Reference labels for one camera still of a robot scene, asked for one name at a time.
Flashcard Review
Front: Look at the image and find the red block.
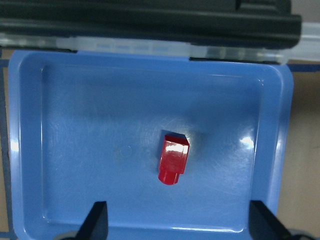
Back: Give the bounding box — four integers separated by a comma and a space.
158, 135, 190, 185

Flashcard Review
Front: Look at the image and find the blue plastic tray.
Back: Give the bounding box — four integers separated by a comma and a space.
8, 50, 293, 240

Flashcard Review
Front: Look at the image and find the clear plastic storage box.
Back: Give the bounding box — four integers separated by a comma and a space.
0, 22, 320, 65

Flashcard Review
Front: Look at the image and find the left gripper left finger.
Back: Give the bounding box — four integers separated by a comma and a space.
74, 201, 109, 240

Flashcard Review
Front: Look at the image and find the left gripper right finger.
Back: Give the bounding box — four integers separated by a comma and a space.
248, 200, 293, 240

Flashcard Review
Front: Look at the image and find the black box latch handle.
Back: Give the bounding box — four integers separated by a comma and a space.
0, 0, 302, 50

